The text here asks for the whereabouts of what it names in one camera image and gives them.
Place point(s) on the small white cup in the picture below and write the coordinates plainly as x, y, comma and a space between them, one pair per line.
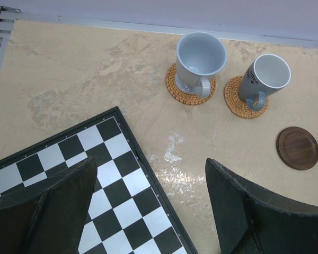
268, 74

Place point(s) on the large light blue cup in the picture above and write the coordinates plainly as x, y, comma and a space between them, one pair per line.
199, 57

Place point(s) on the woven rattan coaster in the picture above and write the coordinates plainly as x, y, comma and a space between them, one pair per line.
182, 97
235, 105

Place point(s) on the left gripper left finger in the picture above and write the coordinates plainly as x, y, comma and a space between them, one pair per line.
48, 216

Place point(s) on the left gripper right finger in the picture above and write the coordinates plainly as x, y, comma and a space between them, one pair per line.
252, 219

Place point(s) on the black white chessboard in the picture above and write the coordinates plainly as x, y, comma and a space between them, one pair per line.
129, 210

